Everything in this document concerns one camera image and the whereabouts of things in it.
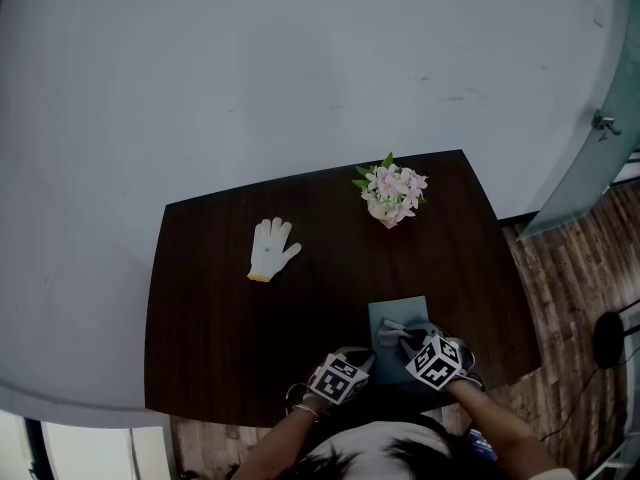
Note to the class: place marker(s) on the frosted glass door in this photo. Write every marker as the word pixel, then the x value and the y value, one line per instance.
pixel 585 178

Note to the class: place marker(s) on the grey-blue notebook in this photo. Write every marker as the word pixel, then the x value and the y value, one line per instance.
pixel 397 310

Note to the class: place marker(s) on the person's white shirt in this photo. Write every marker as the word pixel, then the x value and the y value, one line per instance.
pixel 365 443

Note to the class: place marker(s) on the person's left forearm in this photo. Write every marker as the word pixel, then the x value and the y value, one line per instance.
pixel 280 443

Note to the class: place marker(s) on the white work glove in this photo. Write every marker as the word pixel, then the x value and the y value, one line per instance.
pixel 270 250

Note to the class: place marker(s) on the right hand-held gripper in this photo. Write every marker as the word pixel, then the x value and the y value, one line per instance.
pixel 435 365

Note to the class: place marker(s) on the black standing fan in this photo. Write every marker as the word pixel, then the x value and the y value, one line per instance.
pixel 607 340

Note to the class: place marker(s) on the black framed window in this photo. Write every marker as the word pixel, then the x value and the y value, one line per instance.
pixel 85 448

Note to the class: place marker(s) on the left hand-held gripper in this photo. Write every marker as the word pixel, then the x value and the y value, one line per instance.
pixel 337 380

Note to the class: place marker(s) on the pink flowers in pot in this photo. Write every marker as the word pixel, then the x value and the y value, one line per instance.
pixel 392 193

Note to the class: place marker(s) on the grey rag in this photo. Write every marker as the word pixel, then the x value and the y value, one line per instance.
pixel 387 335

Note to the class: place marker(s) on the person's right forearm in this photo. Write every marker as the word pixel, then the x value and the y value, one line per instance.
pixel 492 423

